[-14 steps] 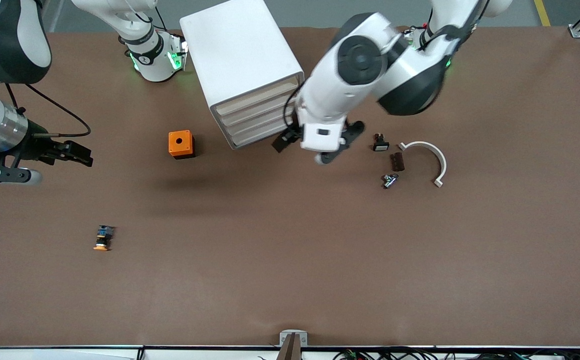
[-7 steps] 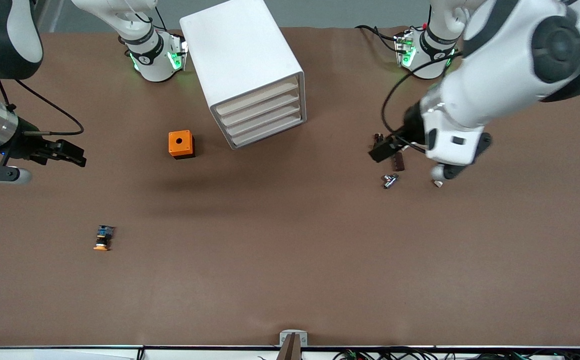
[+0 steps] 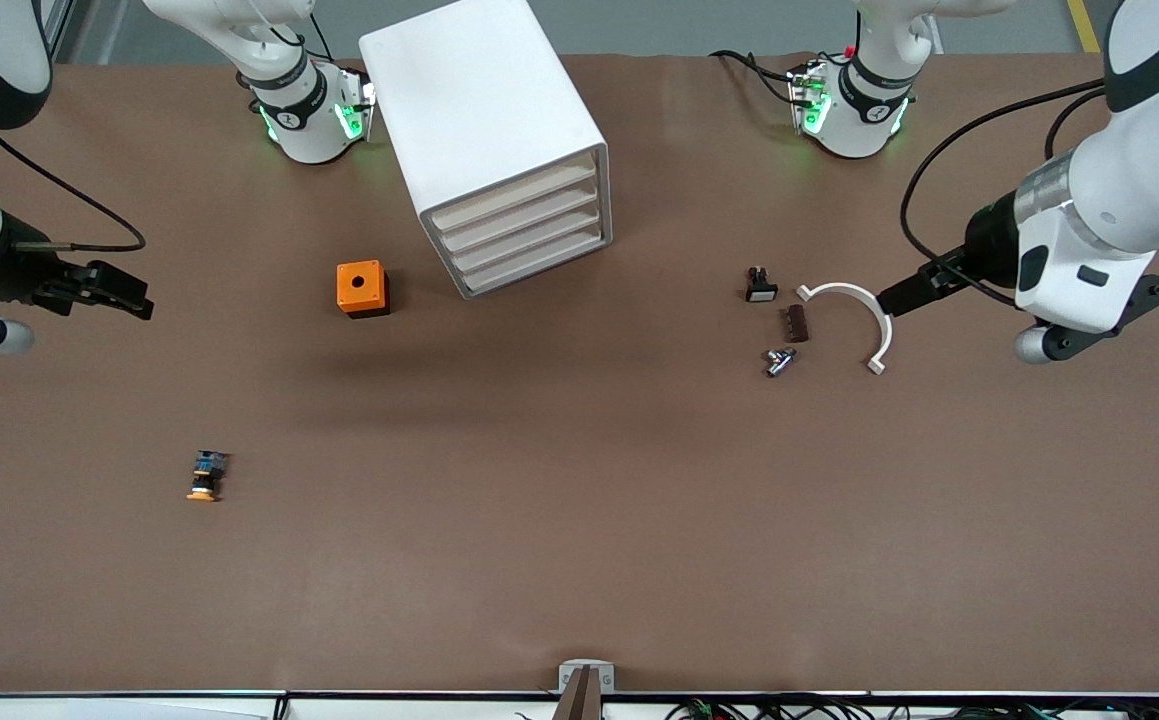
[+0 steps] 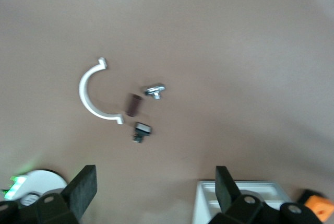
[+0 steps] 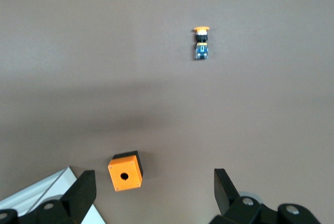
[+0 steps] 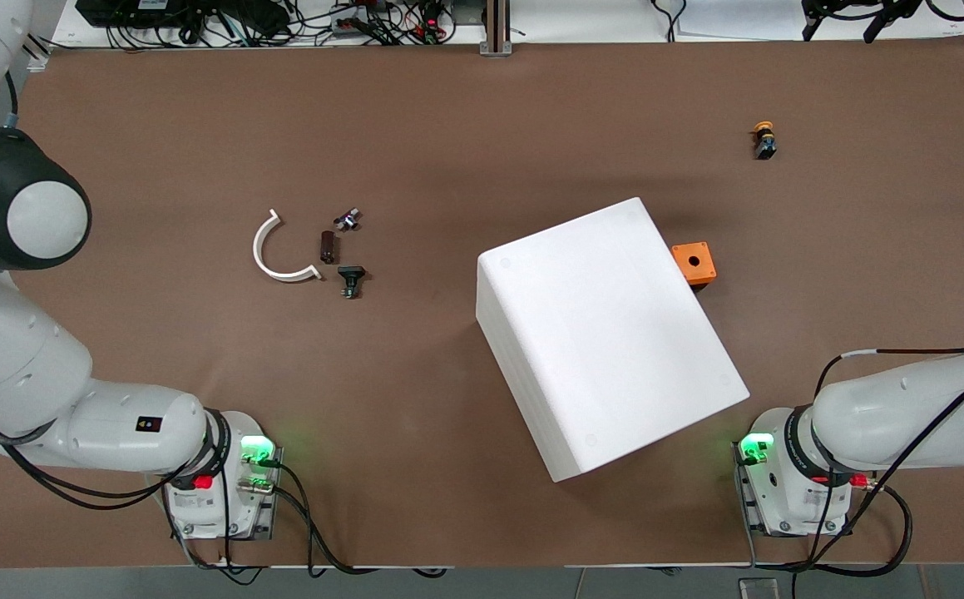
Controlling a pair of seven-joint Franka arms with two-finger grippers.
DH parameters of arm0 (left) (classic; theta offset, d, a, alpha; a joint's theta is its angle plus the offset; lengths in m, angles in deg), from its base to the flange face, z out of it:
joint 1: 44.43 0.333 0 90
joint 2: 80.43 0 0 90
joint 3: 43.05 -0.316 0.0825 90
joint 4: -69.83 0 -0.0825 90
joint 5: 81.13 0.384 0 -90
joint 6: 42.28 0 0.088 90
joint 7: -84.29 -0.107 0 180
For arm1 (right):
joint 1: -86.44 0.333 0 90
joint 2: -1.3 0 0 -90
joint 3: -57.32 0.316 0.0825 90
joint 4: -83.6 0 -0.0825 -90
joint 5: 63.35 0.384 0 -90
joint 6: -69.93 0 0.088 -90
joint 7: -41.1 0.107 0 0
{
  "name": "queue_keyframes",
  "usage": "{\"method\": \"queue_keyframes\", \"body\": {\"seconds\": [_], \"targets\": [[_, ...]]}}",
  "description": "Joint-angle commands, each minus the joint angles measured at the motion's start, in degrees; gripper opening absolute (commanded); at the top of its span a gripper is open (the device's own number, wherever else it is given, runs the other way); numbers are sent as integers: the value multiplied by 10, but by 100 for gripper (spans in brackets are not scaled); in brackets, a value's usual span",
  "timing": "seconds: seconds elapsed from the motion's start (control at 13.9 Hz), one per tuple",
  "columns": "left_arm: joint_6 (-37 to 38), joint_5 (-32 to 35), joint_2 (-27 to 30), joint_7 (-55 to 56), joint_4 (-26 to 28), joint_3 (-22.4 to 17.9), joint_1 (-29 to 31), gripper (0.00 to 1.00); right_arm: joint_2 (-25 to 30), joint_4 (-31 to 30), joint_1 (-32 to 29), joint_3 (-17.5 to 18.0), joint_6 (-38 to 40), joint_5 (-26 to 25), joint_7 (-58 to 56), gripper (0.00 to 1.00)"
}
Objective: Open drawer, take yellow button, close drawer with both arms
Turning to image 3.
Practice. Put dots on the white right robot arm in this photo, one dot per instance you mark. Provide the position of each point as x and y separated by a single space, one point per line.
294 110

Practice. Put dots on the silver key switch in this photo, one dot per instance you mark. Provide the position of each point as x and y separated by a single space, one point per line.
779 362

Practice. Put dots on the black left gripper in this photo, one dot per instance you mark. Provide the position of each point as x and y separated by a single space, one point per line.
987 243

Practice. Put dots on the black white button switch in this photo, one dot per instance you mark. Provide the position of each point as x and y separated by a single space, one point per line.
761 290

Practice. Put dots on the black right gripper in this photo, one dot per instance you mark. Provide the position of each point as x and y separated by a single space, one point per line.
19 274

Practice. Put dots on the orange push button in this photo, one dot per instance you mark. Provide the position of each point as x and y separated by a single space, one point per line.
207 475

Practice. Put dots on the white curved plastic piece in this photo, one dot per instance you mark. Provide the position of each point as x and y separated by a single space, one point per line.
849 288

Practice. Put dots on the orange black button enclosure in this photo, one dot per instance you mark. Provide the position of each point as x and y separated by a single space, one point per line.
359 285

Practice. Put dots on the upright aluminium profile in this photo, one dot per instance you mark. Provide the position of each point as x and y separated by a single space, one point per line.
59 30

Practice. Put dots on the brown tapered post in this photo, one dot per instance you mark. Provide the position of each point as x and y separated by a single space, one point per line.
579 700

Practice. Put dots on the white table edge rail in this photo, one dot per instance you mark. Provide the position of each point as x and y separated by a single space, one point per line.
139 708

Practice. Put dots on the grey metal bracket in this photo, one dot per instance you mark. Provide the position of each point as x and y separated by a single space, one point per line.
567 678

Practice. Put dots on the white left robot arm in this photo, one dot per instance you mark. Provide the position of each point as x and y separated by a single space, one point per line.
1129 180

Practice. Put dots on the brown terminal block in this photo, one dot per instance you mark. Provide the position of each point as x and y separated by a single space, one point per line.
797 324

